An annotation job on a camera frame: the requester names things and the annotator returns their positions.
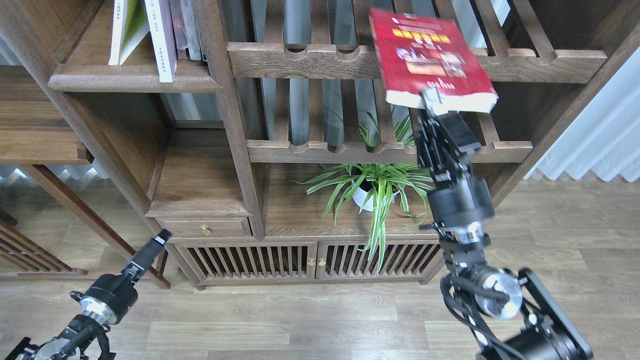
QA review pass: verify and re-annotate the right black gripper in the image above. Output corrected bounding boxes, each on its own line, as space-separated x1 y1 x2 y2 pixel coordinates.
414 88 495 231

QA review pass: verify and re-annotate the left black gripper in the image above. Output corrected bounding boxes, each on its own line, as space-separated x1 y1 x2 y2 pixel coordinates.
70 228 173 326

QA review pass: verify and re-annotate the red cover book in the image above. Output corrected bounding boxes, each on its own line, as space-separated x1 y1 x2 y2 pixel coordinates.
369 7 499 113

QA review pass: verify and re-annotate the yellow green book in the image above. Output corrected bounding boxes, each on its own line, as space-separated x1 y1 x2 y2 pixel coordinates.
108 0 150 66

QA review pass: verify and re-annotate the white lavender book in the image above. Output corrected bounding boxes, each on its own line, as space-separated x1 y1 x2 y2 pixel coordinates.
144 0 178 84

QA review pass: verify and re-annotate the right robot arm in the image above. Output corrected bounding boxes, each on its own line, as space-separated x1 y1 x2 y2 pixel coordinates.
414 88 594 360

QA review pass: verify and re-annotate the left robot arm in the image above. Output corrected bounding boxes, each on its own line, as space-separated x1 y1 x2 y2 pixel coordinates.
6 228 172 360

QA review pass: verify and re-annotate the green spider plant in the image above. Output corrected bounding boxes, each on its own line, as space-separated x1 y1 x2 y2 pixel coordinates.
296 102 481 273

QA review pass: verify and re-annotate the dark wooden bookshelf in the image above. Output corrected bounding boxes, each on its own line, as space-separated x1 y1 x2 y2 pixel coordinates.
1 0 639 290

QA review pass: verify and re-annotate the white upright book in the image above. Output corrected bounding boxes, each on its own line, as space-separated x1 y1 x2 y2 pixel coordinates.
190 5 207 62

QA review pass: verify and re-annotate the white curtain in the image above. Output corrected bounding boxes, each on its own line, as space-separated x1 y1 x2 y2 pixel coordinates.
524 49 640 182

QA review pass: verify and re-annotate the brown upright book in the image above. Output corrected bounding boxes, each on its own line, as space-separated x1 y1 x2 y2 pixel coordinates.
169 0 189 59

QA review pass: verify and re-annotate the plastic wrapped book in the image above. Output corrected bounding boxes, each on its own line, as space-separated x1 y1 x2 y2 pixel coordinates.
180 0 200 60

